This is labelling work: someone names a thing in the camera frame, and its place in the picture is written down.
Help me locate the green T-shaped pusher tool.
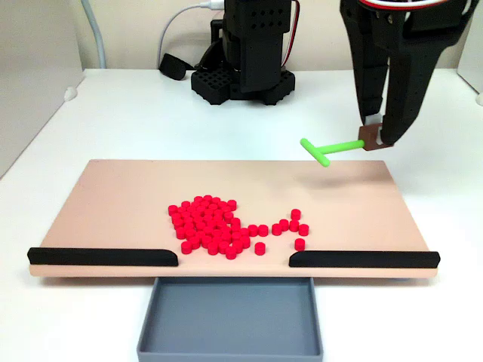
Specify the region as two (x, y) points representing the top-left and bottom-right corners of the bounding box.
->
(300, 124), (395, 168)

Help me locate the pile of red granules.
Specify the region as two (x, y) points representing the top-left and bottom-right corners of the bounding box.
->
(168, 195), (252, 261)

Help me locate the grey rectangular container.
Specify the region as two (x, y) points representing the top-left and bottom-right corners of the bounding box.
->
(136, 276), (325, 362)

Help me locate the pale grey bent tube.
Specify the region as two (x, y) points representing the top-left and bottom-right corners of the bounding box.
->
(80, 0), (108, 69)

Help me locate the beige flat board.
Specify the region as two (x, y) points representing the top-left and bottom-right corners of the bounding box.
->
(28, 158), (441, 282)

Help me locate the red white black servo cable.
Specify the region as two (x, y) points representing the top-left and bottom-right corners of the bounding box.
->
(356, 0), (472, 12)
(281, 0), (302, 67)

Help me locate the black edge rail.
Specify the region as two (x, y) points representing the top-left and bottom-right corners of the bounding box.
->
(26, 247), (179, 268)
(288, 250), (441, 269)

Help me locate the white USB cable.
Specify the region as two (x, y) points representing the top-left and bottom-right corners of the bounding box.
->
(156, 0), (227, 71)

